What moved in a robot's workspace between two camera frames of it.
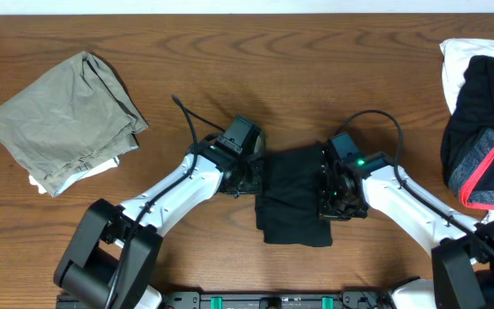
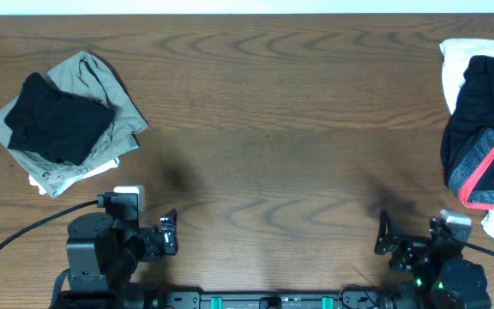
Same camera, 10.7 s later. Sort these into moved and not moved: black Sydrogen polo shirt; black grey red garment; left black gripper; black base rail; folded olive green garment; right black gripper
Moved: black Sydrogen polo shirt; left black gripper; right black gripper
Not moved: black base rail; black grey red garment; folded olive green garment
